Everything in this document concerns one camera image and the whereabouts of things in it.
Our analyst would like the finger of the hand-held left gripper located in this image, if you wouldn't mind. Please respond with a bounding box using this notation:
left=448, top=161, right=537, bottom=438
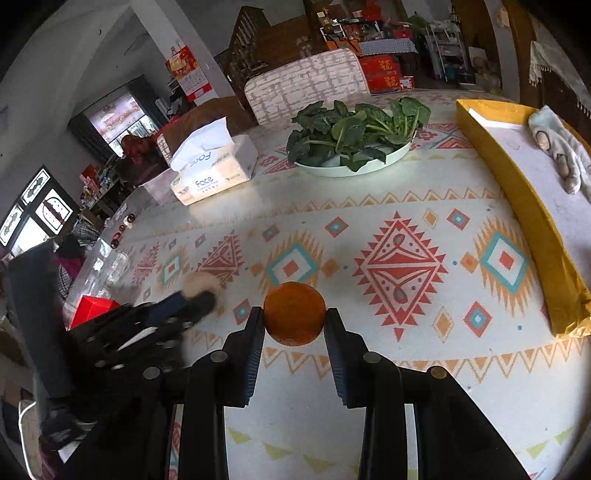
left=120, top=291, right=219, bottom=326
left=95, top=322, right=194, bottom=371

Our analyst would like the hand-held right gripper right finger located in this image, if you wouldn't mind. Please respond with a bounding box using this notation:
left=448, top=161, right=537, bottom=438
left=323, top=308, right=532, bottom=480

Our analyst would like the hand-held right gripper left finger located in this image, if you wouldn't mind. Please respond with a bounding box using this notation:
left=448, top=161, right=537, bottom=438
left=59, top=305, right=265, bottom=480

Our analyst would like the tan round fruit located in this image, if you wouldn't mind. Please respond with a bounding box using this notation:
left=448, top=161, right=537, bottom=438
left=182, top=272, right=225, bottom=302

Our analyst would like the orange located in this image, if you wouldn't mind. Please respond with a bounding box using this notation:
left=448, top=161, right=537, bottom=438
left=263, top=281, right=327, bottom=346

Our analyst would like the clear glass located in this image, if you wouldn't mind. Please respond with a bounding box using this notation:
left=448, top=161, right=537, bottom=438
left=103, top=251, right=133, bottom=288

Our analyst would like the window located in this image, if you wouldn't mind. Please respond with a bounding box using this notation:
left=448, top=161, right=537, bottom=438
left=0, top=165, right=80, bottom=256

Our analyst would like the tissue pack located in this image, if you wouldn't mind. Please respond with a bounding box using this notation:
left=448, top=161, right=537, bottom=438
left=169, top=116, right=259, bottom=206

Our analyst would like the printed tablecloth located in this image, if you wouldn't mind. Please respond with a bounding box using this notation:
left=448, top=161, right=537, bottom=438
left=60, top=88, right=591, bottom=480

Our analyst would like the white plate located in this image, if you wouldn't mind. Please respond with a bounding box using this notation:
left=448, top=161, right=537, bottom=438
left=294, top=137, right=413, bottom=178

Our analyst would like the brown chair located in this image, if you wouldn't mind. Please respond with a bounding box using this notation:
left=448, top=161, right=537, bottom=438
left=157, top=96, right=260, bottom=149

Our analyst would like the glass door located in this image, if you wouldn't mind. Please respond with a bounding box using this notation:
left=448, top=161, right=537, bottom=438
left=68, top=78, right=163, bottom=158

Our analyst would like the spinach bunch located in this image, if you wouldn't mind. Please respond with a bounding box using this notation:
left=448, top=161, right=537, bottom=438
left=286, top=97, right=433, bottom=172

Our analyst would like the yellow box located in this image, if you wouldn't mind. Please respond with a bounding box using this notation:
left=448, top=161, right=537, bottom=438
left=455, top=98, right=591, bottom=341

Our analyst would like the white padded chair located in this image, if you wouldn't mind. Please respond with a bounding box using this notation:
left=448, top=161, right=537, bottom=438
left=244, top=48, right=372, bottom=127

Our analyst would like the red gift box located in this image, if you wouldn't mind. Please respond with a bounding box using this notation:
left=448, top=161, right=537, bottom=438
left=366, top=74, right=406, bottom=94
left=359, top=55, right=403, bottom=77

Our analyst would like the wooden staircase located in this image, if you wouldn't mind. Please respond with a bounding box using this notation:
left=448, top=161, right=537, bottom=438
left=228, top=6, right=325, bottom=95

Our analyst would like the light blue glove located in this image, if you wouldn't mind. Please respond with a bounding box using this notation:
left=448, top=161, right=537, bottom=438
left=528, top=105, right=591, bottom=195

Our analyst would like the checked cloth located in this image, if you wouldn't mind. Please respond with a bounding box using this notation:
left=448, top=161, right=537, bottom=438
left=357, top=38, right=419, bottom=58

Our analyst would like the metal rack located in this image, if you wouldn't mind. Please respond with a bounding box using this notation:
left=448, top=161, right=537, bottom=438
left=424, top=21, right=477, bottom=85

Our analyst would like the white fringed cloth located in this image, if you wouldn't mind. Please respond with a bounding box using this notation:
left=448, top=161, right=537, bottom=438
left=528, top=41, right=591, bottom=117

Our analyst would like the red wall calendar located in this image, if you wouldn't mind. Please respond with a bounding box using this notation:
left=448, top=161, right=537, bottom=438
left=165, top=45, right=216, bottom=103

